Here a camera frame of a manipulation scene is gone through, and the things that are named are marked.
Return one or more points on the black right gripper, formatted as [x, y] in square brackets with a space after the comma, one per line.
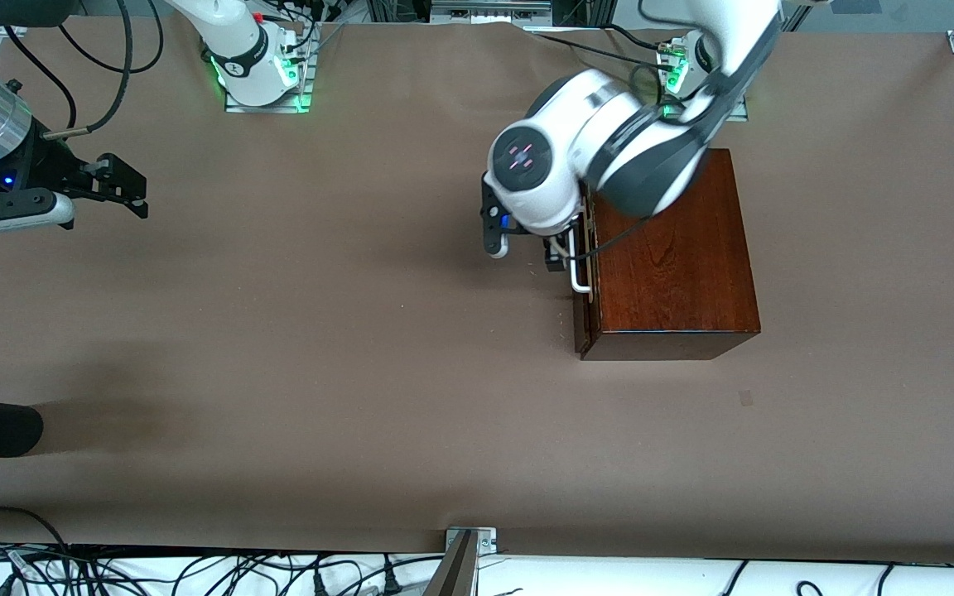
[45, 168]

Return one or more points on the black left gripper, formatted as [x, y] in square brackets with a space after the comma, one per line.
[556, 258]

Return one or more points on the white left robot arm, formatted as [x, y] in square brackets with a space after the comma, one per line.
[543, 174]

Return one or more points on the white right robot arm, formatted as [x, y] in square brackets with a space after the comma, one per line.
[237, 50]

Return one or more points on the dark brown wooden cabinet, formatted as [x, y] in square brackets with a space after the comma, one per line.
[676, 281]

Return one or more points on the brown paper table cover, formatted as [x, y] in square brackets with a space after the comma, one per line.
[278, 331]

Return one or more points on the grey metal device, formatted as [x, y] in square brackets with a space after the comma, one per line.
[489, 10]

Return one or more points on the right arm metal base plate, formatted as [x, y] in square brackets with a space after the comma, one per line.
[299, 91]

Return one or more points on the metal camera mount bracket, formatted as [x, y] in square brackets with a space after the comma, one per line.
[456, 571]

